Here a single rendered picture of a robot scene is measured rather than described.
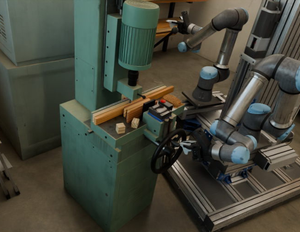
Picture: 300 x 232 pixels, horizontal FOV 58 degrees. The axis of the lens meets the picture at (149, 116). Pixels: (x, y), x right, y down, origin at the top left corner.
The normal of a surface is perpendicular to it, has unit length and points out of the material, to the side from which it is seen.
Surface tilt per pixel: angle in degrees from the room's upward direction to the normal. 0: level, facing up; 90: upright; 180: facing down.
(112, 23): 90
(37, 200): 0
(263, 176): 0
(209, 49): 90
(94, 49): 90
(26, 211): 0
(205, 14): 90
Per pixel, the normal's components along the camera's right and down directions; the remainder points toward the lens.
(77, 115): 0.14, -0.82
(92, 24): -0.68, 0.33
